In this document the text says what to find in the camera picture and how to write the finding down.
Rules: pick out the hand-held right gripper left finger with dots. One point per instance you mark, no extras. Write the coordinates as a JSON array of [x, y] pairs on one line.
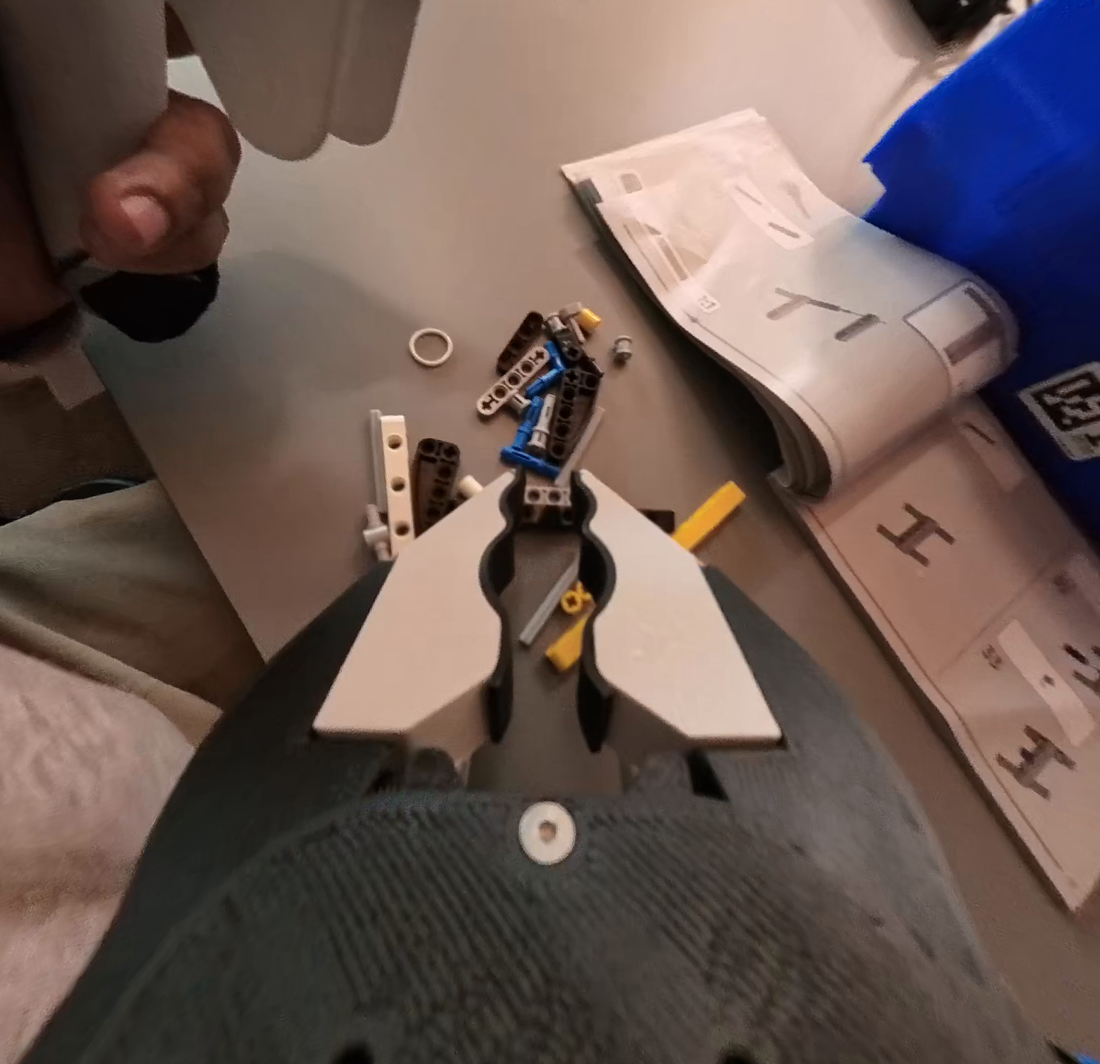
[[412, 643]]

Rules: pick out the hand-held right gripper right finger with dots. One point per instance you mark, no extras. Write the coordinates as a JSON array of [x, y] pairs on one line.
[[679, 651]]

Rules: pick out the pile of small lego pieces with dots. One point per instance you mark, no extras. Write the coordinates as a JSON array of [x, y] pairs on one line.
[[550, 394]]

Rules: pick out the small yellow lego connector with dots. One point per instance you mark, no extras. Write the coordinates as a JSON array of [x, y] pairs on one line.
[[574, 600]]

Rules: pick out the grey lego axle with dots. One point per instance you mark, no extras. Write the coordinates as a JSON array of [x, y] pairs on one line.
[[550, 604]]

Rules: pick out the yellow lego beam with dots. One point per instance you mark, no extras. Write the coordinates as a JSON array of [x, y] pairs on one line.
[[709, 514]]

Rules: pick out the black lego beam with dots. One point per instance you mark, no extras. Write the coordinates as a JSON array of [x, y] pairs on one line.
[[436, 479]]

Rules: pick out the small cream lego pin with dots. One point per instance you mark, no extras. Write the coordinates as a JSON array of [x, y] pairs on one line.
[[470, 487]]

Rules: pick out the white lego beam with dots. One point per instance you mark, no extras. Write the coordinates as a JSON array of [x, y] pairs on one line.
[[396, 471]]

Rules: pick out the small grey lego bush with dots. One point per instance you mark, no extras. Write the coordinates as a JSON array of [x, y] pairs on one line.
[[623, 348]]

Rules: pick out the lego instruction booklet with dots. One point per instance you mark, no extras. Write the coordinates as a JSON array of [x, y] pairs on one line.
[[825, 351]]

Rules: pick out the person's left hand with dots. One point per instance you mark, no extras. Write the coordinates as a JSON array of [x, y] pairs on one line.
[[172, 187]]

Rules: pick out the blue storage bin with papers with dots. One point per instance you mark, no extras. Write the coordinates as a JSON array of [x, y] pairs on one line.
[[1014, 179]]

